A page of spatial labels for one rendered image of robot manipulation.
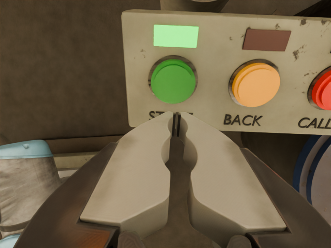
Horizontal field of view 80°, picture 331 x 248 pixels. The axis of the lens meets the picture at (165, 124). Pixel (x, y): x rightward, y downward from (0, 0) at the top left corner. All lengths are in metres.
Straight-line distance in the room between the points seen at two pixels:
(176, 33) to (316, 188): 0.42
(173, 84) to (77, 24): 0.73
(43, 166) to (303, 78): 0.53
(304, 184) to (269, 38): 0.37
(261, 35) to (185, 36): 0.06
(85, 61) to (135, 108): 0.66
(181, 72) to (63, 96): 0.75
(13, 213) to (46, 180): 0.09
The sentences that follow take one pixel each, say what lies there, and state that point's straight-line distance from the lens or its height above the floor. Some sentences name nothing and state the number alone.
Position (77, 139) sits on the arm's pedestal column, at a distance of 0.88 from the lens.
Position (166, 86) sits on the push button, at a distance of 0.18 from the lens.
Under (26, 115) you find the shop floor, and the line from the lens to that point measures 0.98.
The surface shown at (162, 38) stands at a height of 0.61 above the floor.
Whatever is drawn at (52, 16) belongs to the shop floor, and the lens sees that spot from 0.92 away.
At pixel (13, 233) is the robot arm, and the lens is 0.61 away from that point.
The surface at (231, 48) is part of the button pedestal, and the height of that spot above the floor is 0.61.
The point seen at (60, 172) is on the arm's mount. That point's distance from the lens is 0.80.
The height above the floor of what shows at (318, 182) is 0.43.
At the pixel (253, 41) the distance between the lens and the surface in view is 0.19.
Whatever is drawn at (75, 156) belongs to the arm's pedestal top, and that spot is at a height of 0.12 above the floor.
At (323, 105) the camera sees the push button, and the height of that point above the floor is 0.61.
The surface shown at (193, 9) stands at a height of 0.48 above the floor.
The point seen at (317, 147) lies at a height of 0.42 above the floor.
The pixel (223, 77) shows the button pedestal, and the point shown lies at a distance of 0.19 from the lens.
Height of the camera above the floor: 0.79
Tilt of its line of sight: 79 degrees down
